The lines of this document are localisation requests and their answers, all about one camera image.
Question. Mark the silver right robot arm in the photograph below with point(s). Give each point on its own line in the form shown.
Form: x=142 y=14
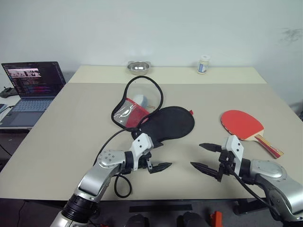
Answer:
x=272 y=170

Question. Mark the white plastic bottle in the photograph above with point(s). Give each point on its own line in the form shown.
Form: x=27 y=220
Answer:
x=203 y=67

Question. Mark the dark grey furniture piece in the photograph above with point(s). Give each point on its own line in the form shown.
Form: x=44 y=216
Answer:
x=298 y=111

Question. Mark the black table frame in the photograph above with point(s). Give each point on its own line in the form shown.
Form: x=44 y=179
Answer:
x=248 y=206

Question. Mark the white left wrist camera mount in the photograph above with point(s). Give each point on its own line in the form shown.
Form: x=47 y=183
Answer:
x=139 y=144

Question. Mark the black red paddle case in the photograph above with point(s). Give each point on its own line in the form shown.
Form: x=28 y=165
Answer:
x=170 y=123

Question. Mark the dark rounded shape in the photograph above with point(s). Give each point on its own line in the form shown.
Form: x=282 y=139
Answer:
x=190 y=220
x=137 y=221

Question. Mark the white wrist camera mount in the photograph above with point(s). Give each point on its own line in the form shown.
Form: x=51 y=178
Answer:
x=139 y=144
x=234 y=146

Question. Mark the dark game controller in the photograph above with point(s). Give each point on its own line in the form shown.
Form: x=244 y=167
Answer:
x=6 y=92

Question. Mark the red table tennis paddle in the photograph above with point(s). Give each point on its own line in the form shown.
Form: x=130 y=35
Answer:
x=239 y=120

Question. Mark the open blue-grey laptop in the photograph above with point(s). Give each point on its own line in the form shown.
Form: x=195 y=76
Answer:
x=33 y=78

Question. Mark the light blue notebook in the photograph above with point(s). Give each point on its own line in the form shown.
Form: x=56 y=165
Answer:
x=2 y=107

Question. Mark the black flat bar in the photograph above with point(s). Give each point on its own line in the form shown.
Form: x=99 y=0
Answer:
x=161 y=208

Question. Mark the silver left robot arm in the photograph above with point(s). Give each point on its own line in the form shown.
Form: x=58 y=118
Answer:
x=94 y=179

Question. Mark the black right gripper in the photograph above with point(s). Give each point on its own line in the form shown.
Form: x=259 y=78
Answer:
x=224 y=159

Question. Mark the stainless steel bowl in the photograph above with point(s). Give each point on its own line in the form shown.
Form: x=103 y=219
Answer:
x=139 y=69

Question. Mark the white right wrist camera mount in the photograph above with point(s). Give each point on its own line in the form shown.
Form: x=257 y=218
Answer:
x=234 y=146

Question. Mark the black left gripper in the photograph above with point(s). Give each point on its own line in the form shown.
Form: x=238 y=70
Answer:
x=144 y=162

